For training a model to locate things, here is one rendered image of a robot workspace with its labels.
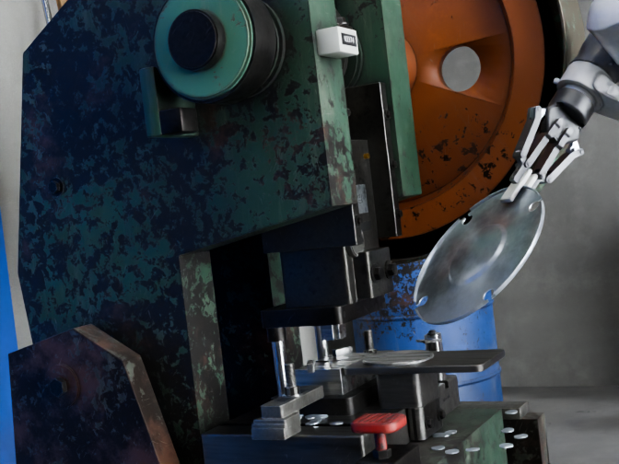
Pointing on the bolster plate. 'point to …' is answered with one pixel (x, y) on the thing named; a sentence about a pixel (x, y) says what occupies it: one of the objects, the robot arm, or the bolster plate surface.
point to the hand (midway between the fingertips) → (519, 188)
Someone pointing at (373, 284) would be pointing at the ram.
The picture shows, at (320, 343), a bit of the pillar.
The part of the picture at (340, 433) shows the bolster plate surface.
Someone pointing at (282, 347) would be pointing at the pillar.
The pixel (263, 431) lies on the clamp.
